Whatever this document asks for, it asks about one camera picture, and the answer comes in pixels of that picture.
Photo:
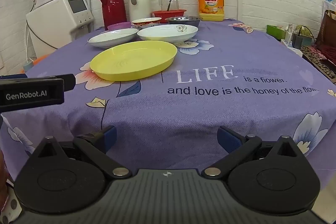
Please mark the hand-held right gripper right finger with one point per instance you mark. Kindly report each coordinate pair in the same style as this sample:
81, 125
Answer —
227, 140

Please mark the red plastic basket bowl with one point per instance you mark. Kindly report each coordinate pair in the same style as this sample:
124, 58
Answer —
169, 15

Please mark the grey small box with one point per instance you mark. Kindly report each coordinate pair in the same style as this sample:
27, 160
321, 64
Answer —
297, 40

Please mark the stainless steel bowl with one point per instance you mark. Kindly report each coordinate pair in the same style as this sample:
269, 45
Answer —
183, 21

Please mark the brown paper bag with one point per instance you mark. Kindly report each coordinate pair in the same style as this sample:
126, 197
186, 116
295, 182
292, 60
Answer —
326, 29

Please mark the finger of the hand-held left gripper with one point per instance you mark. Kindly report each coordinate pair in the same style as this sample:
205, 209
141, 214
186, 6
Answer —
69, 82

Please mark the white plate with flower print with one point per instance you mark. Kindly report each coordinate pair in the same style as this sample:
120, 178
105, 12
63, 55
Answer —
165, 33

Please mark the white ceramic bowl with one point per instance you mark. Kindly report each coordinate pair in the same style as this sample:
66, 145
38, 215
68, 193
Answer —
146, 22

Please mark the patterned dark mat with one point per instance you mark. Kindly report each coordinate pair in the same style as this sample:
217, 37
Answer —
319, 60

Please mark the purple plastic bowl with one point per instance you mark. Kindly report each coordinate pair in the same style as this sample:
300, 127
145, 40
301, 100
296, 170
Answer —
118, 26

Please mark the yellow plastic plate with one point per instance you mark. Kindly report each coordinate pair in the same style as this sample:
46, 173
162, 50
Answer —
131, 60

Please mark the red thermos jug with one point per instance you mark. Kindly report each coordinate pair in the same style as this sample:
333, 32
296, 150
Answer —
111, 3

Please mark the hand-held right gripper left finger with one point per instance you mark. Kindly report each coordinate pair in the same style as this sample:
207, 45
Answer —
110, 139

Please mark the white plate with dark rim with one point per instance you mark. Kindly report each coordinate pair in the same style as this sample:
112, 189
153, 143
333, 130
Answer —
111, 39

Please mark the purple floral tablecloth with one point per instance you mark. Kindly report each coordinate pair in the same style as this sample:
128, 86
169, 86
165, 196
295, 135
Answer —
183, 108

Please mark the white appliance with screen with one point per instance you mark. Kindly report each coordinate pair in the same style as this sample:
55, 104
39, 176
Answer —
56, 19

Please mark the white thermos jug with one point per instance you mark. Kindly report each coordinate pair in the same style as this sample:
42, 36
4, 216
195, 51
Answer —
139, 2

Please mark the green box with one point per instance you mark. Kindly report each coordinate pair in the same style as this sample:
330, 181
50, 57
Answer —
275, 32

